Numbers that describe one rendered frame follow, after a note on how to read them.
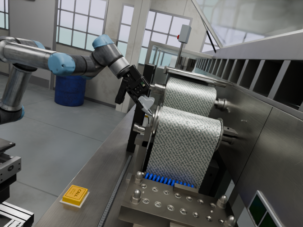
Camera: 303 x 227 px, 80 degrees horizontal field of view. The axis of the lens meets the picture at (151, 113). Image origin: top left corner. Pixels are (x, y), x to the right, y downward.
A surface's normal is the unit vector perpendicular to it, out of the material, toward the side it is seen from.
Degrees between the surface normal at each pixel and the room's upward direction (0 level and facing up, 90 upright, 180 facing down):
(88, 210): 0
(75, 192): 0
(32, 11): 90
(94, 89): 90
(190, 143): 90
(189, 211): 0
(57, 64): 90
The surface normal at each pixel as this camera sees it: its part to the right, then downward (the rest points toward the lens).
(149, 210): 0.23, -0.92
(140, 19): -0.20, 0.27
